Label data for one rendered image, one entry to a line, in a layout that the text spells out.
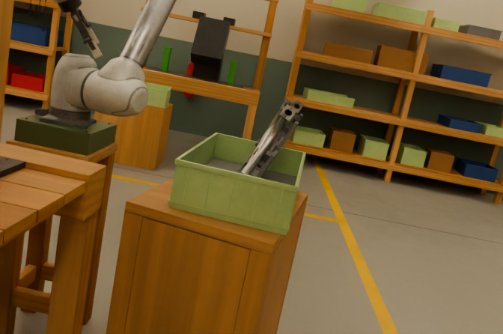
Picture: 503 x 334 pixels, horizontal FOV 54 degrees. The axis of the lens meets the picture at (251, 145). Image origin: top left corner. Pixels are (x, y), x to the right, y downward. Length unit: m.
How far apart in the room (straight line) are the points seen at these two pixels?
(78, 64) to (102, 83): 0.14
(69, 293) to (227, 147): 0.91
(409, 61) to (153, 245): 5.26
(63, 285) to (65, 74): 0.78
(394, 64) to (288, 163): 4.46
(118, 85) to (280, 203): 0.73
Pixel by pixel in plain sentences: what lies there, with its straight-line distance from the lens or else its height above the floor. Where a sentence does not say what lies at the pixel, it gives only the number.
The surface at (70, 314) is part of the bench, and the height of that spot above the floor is 0.40.
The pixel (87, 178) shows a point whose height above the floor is 0.89.
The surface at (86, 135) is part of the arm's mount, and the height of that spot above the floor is 0.93.
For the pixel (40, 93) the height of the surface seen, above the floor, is 0.25.
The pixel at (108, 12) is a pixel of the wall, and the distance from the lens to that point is 7.19.
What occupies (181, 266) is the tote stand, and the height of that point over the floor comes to 0.62.
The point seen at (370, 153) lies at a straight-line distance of 6.57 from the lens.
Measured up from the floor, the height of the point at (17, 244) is 0.44.
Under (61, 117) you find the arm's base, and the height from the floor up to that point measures 0.96.
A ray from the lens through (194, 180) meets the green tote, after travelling 1.65.
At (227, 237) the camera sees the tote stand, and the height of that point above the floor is 0.77.
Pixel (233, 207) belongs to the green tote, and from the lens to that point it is 1.64.
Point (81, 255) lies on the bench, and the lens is 1.71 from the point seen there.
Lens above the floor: 1.37
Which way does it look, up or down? 11 degrees down
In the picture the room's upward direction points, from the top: 11 degrees clockwise
